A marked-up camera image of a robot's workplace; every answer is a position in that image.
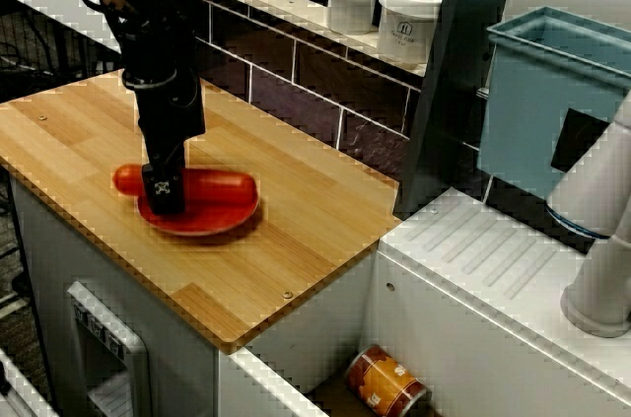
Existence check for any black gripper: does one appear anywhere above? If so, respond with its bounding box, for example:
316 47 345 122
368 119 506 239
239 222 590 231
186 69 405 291
121 69 207 217

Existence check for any red toy sausage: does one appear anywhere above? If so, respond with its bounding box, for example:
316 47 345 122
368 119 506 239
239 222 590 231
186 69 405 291
112 164 257 207

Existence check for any red round plate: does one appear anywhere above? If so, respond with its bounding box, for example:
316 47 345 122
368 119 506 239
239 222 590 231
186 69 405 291
136 192 261 237

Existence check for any white kitchen cabinet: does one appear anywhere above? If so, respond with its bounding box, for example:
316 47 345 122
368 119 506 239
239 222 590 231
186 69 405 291
8 168 381 417

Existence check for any grey dispenser panel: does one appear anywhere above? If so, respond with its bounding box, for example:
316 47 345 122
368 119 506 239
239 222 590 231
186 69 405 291
65 280 150 417

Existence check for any beige shelf ledge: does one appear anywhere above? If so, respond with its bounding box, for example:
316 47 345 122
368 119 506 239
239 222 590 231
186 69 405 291
161 0 429 79

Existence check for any plain white jar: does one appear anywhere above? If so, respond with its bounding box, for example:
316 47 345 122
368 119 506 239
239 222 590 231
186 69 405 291
325 0 383 35

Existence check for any white jar with printed logo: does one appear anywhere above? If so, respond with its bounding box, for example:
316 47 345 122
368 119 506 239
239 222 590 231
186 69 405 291
376 0 447 66

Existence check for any orange soup can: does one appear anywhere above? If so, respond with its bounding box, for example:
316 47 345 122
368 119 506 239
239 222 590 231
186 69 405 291
343 343 429 417

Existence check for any white sink unit with drainboard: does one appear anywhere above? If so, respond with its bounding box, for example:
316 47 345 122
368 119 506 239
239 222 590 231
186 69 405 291
218 187 631 417

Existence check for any teal plastic bin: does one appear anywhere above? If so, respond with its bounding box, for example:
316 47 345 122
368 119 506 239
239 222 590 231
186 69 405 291
476 5 631 201

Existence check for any black rectangular label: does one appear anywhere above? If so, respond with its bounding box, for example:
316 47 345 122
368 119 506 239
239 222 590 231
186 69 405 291
550 106 613 174

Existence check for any grey toy faucet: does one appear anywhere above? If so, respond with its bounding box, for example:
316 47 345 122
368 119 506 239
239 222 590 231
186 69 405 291
544 90 631 339

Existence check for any black wire mesh basket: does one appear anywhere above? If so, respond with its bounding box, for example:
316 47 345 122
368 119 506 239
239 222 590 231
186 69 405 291
0 0 139 103

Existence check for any aluminium frame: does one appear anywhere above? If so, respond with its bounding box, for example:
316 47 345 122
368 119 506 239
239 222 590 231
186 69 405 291
0 345 58 417

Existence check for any black hutch post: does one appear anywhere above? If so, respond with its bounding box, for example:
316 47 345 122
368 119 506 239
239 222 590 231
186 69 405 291
392 0 523 222

